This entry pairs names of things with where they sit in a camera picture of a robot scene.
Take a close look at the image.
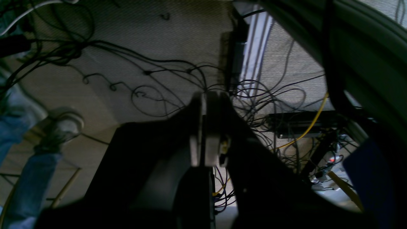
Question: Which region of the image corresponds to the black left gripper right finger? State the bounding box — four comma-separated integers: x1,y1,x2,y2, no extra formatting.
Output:
205,91,376,229

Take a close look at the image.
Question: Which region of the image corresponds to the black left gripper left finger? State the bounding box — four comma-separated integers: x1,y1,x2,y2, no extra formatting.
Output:
35,92,204,229

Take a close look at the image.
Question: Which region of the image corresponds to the black power strip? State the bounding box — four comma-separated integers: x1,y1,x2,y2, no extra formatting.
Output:
266,111,341,139

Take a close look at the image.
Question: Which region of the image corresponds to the grey sneaker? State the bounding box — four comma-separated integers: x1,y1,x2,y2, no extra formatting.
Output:
34,112,85,155

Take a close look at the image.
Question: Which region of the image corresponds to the blue jeans leg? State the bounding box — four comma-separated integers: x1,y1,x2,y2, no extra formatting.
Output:
0,86,62,229

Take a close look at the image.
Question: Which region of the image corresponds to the yellow cable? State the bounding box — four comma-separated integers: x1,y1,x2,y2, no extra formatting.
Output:
273,92,329,150

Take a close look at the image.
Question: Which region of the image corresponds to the aluminium frame rail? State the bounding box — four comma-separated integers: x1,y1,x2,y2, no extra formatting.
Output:
228,9,274,99

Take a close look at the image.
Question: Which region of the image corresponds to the white cable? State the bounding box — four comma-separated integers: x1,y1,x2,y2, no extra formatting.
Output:
0,0,80,36

